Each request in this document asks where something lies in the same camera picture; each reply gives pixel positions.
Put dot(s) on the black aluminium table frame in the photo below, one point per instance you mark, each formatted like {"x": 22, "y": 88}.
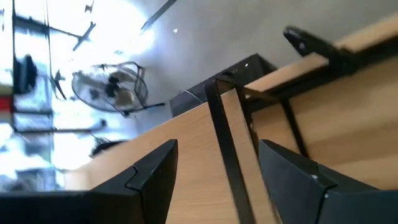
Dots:
{"x": 192, "y": 99}

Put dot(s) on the black metal floor fan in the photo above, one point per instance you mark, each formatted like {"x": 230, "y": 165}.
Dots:
{"x": 109, "y": 90}

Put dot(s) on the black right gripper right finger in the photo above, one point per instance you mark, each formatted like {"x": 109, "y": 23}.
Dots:
{"x": 295, "y": 186}

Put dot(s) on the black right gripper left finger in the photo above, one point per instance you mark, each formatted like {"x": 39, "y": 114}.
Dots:
{"x": 140, "y": 193}

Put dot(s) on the wooden shelf riser black legs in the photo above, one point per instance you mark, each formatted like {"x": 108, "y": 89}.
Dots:
{"x": 292, "y": 73}

